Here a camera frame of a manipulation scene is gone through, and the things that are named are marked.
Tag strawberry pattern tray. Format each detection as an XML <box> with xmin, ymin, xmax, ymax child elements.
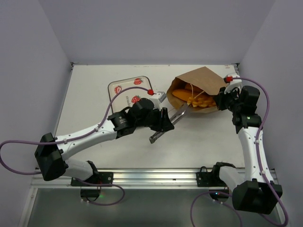
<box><xmin>108</xmin><ymin>76</ymin><xmax>152</xmax><ymax>113</ymax></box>

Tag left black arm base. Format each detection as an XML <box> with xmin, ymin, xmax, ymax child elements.
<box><xmin>71</xmin><ymin>172</ymin><xmax>114</xmax><ymax>201</ymax></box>

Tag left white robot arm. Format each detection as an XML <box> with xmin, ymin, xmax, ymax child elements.
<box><xmin>35</xmin><ymin>98</ymin><xmax>174</xmax><ymax>186</ymax></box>

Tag aluminium frame rail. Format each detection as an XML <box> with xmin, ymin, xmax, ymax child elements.
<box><xmin>31</xmin><ymin>168</ymin><xmax>200</xmax><ymax>189</ymax></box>

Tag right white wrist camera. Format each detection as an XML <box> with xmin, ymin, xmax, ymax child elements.
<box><xmin>223</xmin><ymin>73</ymin><xmax>242</xmax><ymax>94</ymax></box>

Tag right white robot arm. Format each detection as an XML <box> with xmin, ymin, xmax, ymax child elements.
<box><xmin>211</xmin><ymin>86</ymin><xmax>283</xmax><ymax>215</ymax></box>

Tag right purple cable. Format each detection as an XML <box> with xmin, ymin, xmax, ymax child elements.
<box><xmin>190</xmin><ymin>77</ymin><xmax>289</xmax><ymax>227</ymax></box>

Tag brown paper bag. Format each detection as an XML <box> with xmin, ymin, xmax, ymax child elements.
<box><xmin>167</xmin><ymin>67</ymin><xmax>227</xmax><ymax>114</ymax></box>

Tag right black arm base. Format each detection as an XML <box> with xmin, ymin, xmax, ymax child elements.
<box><xmin>196</xmin><ymin>165</ymin><xmax>229</xmax><ymax>202</ymax></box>

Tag metal tongs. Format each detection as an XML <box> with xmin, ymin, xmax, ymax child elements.
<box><xmin>149</xmin><ymin>104</ymin><xmax>189</xmax><ymax>144</ymax></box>

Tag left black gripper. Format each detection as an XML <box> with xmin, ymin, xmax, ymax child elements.
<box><xmin>135</xmin><ymin>105</ymin><xmax>174</xmax><ymax>132</ymax></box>

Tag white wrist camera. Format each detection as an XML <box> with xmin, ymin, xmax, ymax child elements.
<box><xmin>147</xmin><ymin>89</ymin><xmax>167</xmax><ymax>105</ymax></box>
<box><xmin>223</xmin><ymin>73</ymin><xmax>242</xmax><ymax>94</ymax></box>

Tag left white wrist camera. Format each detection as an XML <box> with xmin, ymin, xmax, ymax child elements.
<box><xmin>147</xmin><ymin>89</ymin><xmax>167</xmax><ymax>105</ymax></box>

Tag orange fake bread loaf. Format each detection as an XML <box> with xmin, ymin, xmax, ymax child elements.
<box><xmin>172</xmin><ymin>89</ymin><xmax>193</xmax><ymax>102</ymax></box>

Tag braided fake bread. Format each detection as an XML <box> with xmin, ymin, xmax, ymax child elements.
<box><xmin>187</xmin><ymin>96</ymin><xmax>216</xmax><ymax>108</ymax></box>

